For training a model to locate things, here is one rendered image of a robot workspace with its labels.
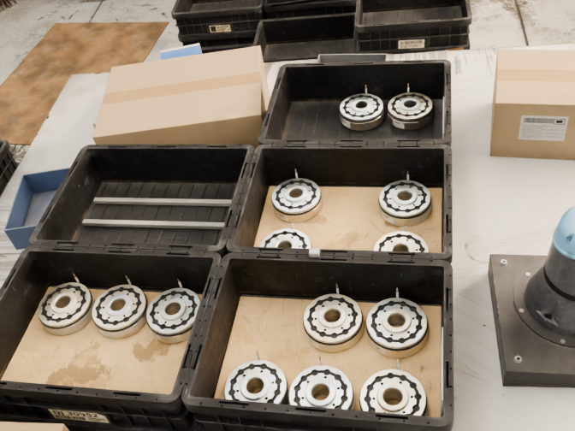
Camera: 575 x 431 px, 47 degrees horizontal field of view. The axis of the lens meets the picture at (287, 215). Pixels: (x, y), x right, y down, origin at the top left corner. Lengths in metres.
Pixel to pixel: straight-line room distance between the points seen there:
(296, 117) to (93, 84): 0.81
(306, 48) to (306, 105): 1.10
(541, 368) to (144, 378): 0.69
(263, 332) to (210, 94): 0.67
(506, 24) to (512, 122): 1.98
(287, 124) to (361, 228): 0.39
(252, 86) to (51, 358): 0.77
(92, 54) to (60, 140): 1.89
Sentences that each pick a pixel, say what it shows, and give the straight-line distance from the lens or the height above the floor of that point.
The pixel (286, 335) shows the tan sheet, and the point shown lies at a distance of 1.18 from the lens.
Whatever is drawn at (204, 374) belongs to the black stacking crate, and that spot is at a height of 0.89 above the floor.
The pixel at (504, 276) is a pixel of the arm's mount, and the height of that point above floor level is 0.76.
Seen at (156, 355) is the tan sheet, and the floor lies 0.83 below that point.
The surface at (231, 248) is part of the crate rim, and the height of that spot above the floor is 0.93.
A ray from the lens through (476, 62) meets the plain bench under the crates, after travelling 1.99.
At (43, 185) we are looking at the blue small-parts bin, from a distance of 1.83.
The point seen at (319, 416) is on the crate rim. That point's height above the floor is 0.93.
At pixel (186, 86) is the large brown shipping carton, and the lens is 1.68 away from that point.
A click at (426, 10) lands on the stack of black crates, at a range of 2.68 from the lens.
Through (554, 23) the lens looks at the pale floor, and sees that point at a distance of 3.58.
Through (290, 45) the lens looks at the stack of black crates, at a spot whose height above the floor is 0.38.
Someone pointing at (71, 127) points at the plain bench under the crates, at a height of 0.70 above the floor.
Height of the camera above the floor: 1.80
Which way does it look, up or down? 45 degrees down
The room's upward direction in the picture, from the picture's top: 11 degrees counter-clockwise
